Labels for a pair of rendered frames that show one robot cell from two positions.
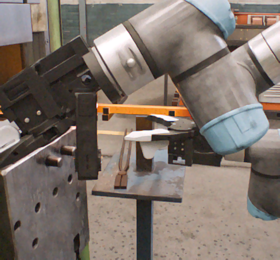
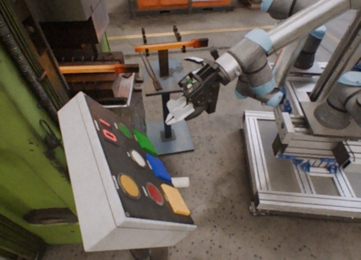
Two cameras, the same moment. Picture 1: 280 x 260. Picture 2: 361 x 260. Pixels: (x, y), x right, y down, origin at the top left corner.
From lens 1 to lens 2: 43 cm
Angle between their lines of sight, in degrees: 34
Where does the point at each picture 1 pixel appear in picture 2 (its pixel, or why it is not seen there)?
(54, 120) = (208, 99)
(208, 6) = (266, 46)
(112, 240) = not seen: hidden behind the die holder
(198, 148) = not seen: hidden behind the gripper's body
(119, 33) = (232, 61)
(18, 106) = (196, 98)
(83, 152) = (213, 105)
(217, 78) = (265, 72)
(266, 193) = (246, 88)
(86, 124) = (215, 96)
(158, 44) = (247, 64)
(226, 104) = (266, 80)
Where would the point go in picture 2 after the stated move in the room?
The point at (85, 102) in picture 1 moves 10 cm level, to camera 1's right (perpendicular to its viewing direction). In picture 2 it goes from (216, 88) to (246, 81)
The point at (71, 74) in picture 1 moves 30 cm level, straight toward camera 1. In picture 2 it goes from (211, 79) to (308, 156)
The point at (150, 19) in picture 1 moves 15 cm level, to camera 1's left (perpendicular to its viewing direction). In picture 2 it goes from (244, 54) to (192, 65)
